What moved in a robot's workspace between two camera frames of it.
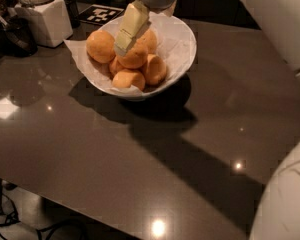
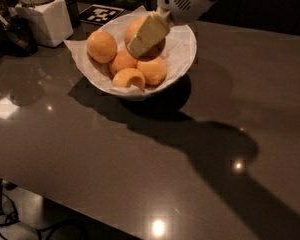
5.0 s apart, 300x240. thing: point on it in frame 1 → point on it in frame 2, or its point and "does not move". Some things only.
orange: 100,46 does not move
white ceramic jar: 45,12 does not move
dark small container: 73,10 does not move
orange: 134,57 → 148,54
